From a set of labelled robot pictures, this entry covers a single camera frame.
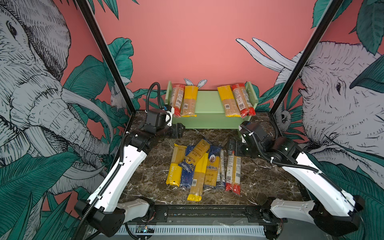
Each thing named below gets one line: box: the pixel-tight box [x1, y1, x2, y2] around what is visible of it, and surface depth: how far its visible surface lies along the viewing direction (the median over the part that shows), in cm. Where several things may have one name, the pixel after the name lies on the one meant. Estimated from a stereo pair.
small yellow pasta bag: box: [185, 139, 211, 166], surface depth 95 cm
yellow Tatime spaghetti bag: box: [166, 143, 187, 187], surface depth 89 cm
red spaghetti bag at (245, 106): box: [231, 83, 256, 118], surface depth 87 cm
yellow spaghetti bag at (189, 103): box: [181, 86, 199, 118], surface depth 85 cm
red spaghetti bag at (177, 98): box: [170, 83, 186, 118], surface depth 88 cm
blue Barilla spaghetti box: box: [178, 145, 196, 188], surface depth 86 cm
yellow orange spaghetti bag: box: [217, 85, 241, 118], surface depth 87 cm
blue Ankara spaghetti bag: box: [204, 145, 221, 188], surface depth 87 cm
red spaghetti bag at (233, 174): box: [225, 155, 242, 196], surface depth 87 cm
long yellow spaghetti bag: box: [187, 153, 209, 202], surface depth 83 cm
